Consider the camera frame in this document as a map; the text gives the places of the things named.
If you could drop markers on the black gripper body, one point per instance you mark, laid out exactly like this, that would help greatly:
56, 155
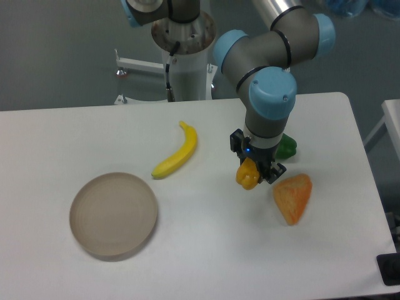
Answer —
263, 158

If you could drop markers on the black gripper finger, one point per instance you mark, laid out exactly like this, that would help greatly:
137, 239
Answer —
236, 140
270, 172

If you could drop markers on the yellow toy pepper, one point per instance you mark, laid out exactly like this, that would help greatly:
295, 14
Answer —
247, 174

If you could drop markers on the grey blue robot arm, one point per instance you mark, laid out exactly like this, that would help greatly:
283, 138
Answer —
257, 67

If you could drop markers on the green toy pepper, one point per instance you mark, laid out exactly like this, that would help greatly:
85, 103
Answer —
287, 147

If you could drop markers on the beige round plate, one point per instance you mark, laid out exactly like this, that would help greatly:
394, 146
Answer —
113, 216

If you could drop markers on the orange toy fruit wedge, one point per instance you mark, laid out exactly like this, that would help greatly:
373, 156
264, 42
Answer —
291, 197

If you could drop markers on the yellow toy banana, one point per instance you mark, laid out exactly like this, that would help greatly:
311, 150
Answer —
181, 156

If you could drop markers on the white side table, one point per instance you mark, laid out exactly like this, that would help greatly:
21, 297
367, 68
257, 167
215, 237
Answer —
389, 123

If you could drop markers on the black device at edge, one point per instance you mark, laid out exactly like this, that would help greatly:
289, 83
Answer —
389, 268

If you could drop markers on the blue plastic bag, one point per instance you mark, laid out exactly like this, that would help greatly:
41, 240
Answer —
349, 9

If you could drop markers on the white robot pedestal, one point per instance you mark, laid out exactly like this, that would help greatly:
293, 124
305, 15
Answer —
185, 49

